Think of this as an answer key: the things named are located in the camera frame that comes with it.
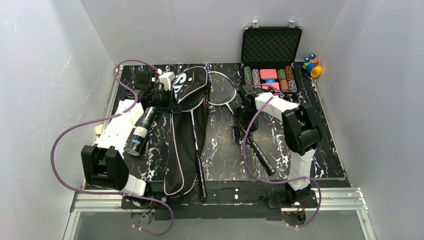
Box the pink playing card deck lower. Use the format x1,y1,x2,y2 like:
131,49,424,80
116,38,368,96
261,82,281,93

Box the poker chip row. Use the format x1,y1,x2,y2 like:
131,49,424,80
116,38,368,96
284,65,298,93
277,69,290,93
243,66,253,86
251,69,261,89

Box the purple cable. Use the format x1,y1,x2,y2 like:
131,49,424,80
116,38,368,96
50,59,175,237
241,83,323,229

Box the colourful toy block train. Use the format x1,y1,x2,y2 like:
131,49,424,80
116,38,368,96
301,54,323,78

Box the pink playing card deck upper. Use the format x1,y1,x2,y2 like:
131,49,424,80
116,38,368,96
259,69,278,80

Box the black shuttlecock tube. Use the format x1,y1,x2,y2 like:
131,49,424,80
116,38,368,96
124,106,158,156

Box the black racket bag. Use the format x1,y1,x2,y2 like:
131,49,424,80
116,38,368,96
163,66,211,199

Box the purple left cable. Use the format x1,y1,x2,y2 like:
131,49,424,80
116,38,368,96
50,59,175,237

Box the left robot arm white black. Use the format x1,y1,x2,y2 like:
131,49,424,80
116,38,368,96
81,71,176,197

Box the black poker chip case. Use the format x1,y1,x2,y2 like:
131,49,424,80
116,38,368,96
240,26,303,85

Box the poker chip row far right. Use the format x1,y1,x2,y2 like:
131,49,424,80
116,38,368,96
284,65,298,93

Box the blue dealer button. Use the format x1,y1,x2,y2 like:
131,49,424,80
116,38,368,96
265,78,276,84

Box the beige small block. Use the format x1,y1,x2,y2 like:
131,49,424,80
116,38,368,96
95,124,103,135

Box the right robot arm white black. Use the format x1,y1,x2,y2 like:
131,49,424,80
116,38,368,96
236,84,323,204

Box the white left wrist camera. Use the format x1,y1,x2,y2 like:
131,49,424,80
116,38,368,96
158,71,176,91

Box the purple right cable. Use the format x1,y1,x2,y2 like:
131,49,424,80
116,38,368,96
241,83,323,229

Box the white badminton racket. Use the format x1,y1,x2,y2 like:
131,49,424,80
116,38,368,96
180,87,209,200
208,71,277,176

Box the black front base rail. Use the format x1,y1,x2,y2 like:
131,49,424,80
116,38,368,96
120,180,352,222

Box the poker chip row far left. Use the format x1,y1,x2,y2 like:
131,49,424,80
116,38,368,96
243,66,253,86

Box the poker chip row right inner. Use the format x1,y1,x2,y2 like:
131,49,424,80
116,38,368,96
277,69,290,93

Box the pink playing card deck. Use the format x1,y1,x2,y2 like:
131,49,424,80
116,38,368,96
261,82,281,93
259,69,278,80

